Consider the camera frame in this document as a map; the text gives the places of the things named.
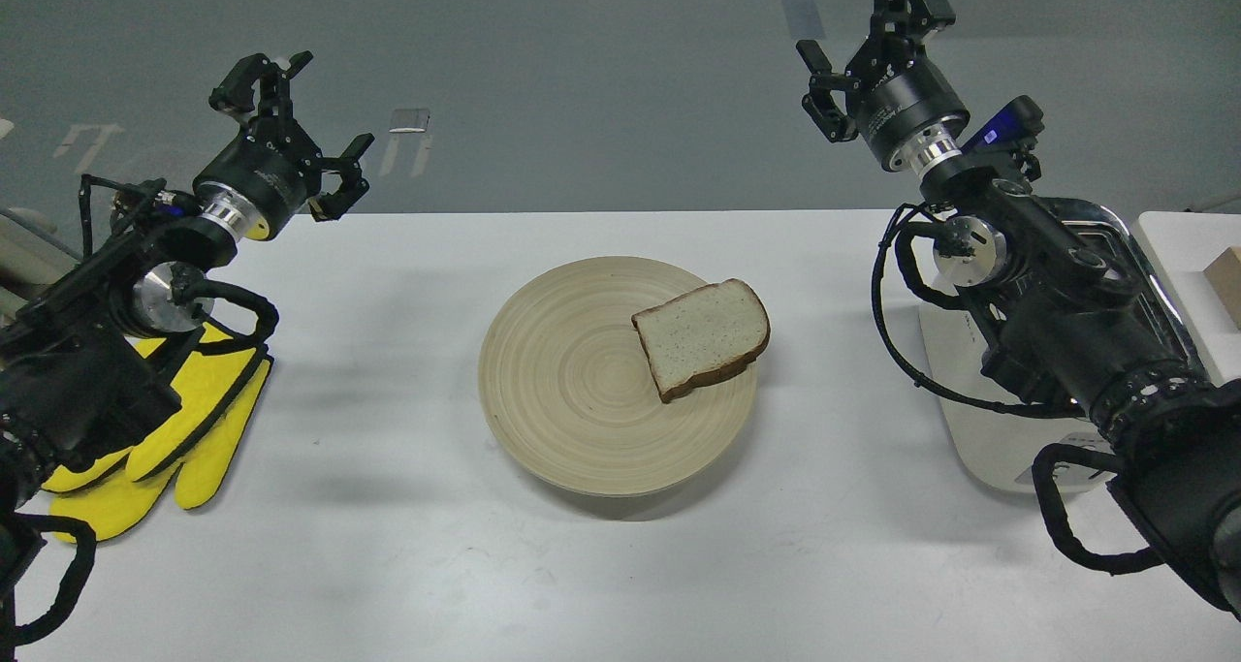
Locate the slice of brown bread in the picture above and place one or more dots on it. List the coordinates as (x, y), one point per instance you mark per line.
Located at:
(703, 337)

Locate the round wooden plate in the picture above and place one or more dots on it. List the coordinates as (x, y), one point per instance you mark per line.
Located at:
(566, 388)

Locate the white side table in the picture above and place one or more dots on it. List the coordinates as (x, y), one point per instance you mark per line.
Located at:
(1182, 246)

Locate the yellow oven mitt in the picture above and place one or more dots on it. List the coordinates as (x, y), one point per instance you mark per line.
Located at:
(190, 454)

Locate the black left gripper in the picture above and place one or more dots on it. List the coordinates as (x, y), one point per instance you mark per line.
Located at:
(273, 168)

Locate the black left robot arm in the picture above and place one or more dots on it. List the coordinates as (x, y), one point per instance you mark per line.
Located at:
(89, 363)

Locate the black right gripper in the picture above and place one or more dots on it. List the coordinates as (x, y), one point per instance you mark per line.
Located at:
(895, 96)

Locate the small wooden block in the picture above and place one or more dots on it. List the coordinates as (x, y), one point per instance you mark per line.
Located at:
(1223, 276)

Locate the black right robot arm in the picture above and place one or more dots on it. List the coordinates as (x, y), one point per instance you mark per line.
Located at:
(1067, 321)

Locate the grey floor socket plate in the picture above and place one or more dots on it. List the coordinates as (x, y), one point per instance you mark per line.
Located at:
(409, 122)

